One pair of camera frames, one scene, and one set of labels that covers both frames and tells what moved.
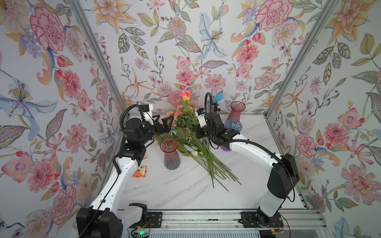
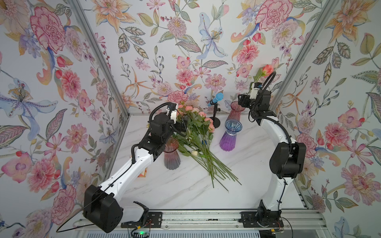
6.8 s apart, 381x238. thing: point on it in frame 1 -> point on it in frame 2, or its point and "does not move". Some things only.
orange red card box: (140, 172) does not move
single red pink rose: (185, 95) -> (266, 71)
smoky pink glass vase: (169, 146) does not move
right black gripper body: (206, 132) -> (251, 104)
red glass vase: (236, 107) does not move
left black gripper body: (148, 133) -> (170, 128)
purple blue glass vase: (234, 124) does not move
